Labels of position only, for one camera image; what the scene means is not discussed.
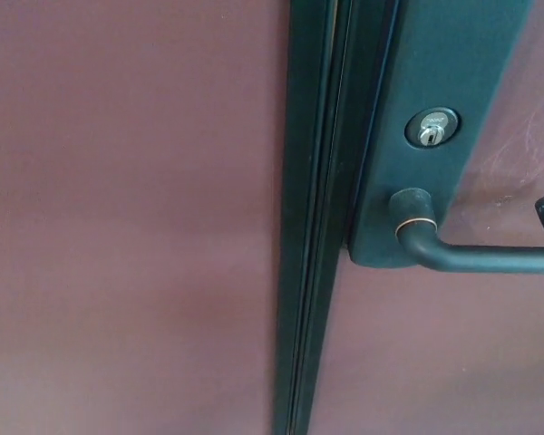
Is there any black lever door handle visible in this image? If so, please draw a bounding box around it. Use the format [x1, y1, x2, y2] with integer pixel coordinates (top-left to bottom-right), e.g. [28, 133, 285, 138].
[388, 188, 544, 276]

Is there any black door edge strip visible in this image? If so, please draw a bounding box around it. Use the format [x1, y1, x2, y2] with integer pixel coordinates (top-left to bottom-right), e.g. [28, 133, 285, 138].
[267, 0, 342, 435]
[289, 0, 403, 435]

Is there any silver lock cylinder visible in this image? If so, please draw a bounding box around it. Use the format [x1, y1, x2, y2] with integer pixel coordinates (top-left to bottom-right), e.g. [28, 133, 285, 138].
[403, 104, 462, 150]

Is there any maroon door leaf with handle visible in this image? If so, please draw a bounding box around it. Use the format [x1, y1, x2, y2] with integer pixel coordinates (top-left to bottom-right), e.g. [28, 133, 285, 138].
[298, 0, 544, 435]

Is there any black handle backplate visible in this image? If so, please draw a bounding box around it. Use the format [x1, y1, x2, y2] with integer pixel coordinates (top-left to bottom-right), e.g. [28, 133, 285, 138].
[347, 0, 539, 270]

